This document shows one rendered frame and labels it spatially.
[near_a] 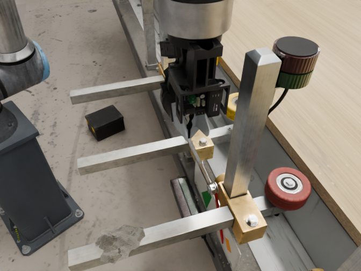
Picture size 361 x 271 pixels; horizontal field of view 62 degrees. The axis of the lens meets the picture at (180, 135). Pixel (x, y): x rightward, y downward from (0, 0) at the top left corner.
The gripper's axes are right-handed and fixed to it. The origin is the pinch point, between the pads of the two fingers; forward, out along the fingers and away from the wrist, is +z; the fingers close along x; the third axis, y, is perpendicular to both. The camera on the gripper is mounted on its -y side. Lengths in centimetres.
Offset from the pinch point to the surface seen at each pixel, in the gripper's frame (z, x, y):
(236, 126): -4.5, 6.2, 6.1
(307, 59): -17.5, 12.3, 9.6
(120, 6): 29, 5, -136
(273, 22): 9, 50, -53
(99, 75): 100, -15, -182
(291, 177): 9.0, 18.0, 9.6
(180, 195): 29.3, 0.6, -5.7
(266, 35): 9, 43, -45
